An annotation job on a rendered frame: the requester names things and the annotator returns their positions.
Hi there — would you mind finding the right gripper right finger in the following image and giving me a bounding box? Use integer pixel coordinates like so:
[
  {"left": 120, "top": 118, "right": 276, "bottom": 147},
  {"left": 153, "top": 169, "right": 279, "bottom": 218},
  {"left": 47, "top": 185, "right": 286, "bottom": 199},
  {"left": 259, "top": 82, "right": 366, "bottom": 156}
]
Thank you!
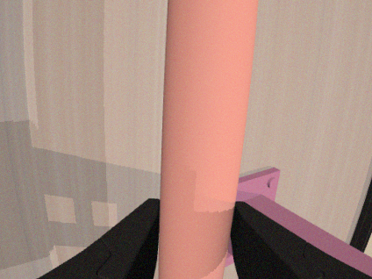
[{"left": 230, "top": 201, "right": 372, "bottom": 279}]

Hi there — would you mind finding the long salmon-pink rail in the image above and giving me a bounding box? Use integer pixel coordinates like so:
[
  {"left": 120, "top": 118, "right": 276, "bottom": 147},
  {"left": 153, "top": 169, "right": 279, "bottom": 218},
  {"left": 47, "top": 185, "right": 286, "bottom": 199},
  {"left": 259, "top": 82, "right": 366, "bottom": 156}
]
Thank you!
[{"left": 158, "top": 0, "right": 259, "bottom": 279}]

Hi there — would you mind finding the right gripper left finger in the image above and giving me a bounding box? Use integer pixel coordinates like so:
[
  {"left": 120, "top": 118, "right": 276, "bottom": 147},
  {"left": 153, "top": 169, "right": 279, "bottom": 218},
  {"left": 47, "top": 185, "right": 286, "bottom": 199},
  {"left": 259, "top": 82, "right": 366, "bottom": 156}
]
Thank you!
[{"left": 37, "top": 198, "right": 160, "bottom": 279}]

